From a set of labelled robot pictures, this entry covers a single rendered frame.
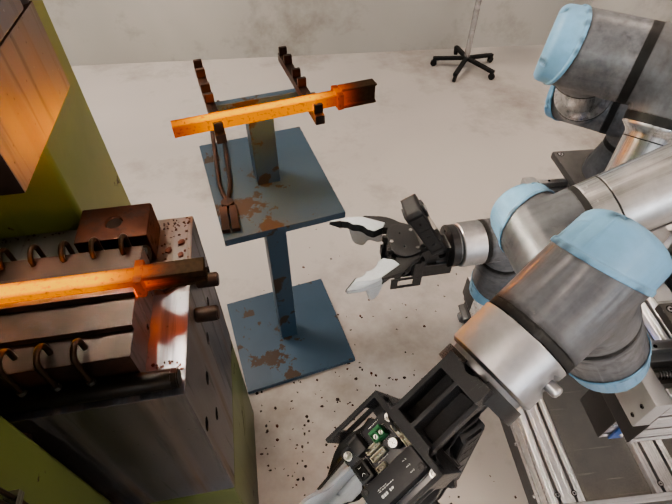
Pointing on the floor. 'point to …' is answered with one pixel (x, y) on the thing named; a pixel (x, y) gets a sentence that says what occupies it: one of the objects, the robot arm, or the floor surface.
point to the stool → (468, 50)
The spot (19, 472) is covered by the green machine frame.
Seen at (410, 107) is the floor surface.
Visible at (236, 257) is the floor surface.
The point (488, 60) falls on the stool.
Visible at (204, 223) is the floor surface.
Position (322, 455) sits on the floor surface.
